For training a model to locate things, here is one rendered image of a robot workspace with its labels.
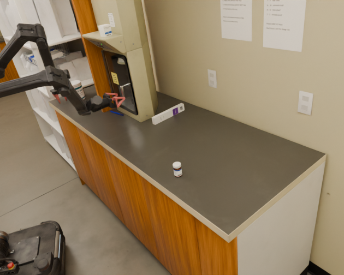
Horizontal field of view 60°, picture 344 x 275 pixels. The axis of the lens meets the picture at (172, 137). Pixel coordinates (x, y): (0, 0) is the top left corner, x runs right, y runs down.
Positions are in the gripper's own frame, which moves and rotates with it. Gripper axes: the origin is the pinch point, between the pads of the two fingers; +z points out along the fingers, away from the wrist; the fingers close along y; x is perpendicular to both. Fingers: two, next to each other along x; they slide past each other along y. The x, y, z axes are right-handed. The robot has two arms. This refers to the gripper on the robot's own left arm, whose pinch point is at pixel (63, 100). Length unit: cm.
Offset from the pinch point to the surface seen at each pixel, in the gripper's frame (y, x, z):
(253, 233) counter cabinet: 17, -150, 26
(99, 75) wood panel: 27.3, -8.7, -11.3
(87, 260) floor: -31, -36, 110
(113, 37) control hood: 26, -46, -41
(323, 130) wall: 76, -145, 7
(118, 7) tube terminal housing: 33, -46, -55
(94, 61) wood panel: 26.4, -8.8, -21.3
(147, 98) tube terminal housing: 41, -46, 2
